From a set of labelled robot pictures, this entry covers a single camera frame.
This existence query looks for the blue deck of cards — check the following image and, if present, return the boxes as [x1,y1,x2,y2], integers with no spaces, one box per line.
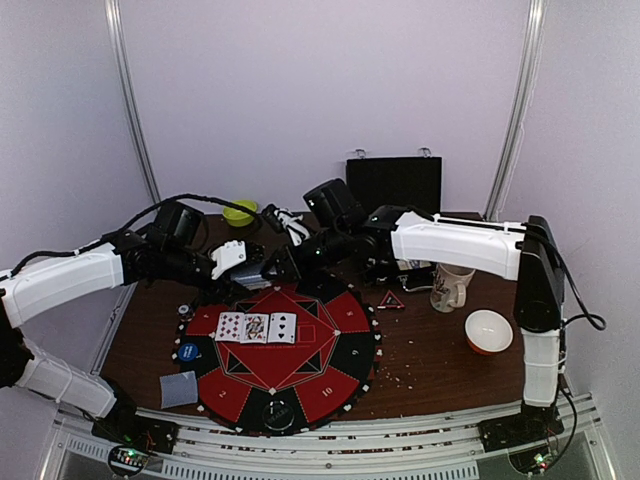
[230,264,272,290]

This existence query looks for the three of spades card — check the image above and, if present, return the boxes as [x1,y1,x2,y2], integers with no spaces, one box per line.
[267,312,297,344]

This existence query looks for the poker chip stack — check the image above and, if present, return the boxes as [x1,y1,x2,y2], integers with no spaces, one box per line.
[177,303,195,322]

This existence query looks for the queen of hearts card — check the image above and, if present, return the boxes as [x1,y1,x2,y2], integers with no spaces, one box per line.
[240,313,270,344]

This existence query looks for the ten of diamonds card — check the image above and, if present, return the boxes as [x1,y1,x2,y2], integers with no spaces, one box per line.
[214,311,246,343]

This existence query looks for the blue small blind button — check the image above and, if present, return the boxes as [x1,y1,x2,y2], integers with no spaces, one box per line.
[177,343,199,362]

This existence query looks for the black red triangular token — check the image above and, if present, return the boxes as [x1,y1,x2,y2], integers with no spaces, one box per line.
[377,290,406,310]

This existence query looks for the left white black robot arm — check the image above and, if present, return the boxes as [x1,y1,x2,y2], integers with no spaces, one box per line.
[1,201,246,446]

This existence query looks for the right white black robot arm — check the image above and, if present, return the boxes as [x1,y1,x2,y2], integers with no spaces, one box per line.
[262,202,565,451]

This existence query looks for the lime green plastic bowl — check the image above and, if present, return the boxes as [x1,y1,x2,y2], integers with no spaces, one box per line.
[223,200,258,228]

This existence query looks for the round red black poker mat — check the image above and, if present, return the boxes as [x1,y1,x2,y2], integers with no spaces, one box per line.
[172,272,382,436]

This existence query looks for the black poker chip case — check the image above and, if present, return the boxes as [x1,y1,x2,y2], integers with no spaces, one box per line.
[345,146,444,289]

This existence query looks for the clear round dealer button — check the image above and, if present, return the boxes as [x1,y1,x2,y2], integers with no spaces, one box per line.
[262,400,295,432]

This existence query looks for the white printed ceramic mug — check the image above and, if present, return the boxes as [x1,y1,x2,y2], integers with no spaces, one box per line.
[430,263,476,313]

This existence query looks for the white orange ceramic bowl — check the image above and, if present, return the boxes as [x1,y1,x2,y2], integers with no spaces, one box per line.
[464,310,514,355]

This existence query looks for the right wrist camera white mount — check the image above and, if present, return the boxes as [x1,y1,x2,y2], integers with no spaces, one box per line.
[261,204,311,246]

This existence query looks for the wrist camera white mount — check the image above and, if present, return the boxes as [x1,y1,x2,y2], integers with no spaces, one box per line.
[208,240,247,280]
[261,204,311,246]

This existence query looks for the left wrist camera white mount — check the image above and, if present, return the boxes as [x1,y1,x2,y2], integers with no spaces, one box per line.
[208,240,247,280]

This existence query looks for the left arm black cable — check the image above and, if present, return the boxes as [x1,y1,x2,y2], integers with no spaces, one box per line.
[99,192,266,241]

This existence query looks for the left aluminium frame post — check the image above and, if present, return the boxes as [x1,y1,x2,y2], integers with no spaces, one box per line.
[104,0,161,202]

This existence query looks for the aluminium frame post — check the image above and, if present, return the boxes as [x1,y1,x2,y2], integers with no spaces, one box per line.
[104,0,161,202]
[484,0,548,221]

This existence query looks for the right aluminium frame post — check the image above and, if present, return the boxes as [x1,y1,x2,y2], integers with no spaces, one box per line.
[484,0,548,221]

